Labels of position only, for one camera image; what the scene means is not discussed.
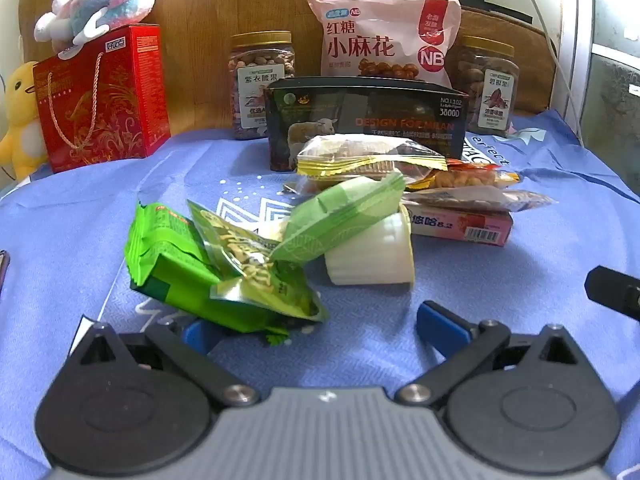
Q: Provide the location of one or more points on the light green snack packet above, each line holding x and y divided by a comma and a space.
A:
340, 210

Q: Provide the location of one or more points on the clear yellow-edged snack packet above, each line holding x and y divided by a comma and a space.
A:
350, 160

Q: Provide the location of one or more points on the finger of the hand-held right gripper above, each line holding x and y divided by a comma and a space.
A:
615, 290

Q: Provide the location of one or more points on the pink blue plush toy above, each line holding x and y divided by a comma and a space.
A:
100, 5

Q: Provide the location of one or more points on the clear fried twist packet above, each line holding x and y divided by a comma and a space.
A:
465, 179

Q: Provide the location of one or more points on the clear brown snack packet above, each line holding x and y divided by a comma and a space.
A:
500, 199

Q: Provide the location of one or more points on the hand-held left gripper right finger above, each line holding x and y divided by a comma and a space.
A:
440, 322

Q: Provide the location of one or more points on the bright green snack pack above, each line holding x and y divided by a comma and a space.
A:
170, 270

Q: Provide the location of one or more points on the blue printed cloth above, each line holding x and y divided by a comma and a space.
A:
75, 220

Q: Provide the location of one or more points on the brown cushion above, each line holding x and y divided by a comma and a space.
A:
530, 60

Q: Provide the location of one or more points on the black cardboard box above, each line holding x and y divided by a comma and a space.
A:
390, 110

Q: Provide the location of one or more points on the green clear snack bag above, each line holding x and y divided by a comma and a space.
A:
260, 280

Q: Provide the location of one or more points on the wooden headboard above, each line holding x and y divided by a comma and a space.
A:
225, 0

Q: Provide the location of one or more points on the white ribbed jelly cup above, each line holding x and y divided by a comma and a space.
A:
370, 260

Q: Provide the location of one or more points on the gold lid nut jar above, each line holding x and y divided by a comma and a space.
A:
495, 90
255, 80

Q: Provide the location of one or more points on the pink snack bag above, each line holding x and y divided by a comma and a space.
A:
375, 35

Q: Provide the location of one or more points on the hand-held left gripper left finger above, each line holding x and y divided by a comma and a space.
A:
197, 340

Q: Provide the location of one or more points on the yellow duck plush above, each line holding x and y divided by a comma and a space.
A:
20, 110

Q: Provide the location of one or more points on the pink candy box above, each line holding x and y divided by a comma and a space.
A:
450, 226

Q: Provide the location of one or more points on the red gift box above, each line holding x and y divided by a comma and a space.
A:
100, 110

